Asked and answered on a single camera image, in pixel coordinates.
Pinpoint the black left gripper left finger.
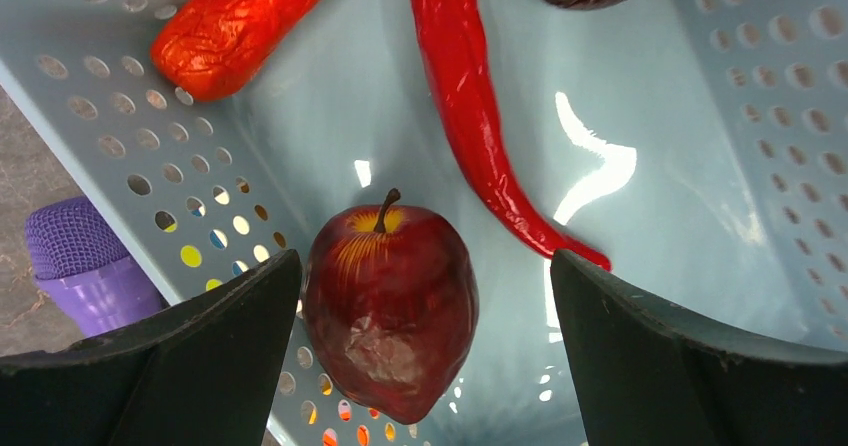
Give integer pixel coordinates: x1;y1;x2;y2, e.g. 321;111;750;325
1;250;302;445

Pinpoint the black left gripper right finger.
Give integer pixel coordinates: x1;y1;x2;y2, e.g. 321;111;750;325
550;250;847;445

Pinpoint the dark red toy beet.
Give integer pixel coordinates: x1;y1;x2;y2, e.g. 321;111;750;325
301;188;479;425

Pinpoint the orange toy carrot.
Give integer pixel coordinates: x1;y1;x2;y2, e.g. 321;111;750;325
150;0;321;101

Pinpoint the red toy chili pepper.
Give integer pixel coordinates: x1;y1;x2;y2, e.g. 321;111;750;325
410;0;612;271

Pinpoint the purple toy eggplant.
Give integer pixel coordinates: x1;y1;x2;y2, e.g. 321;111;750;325
25;196;164;337

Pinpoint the light blue plastic basket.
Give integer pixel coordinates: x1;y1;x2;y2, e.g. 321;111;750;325
1;0;847;445

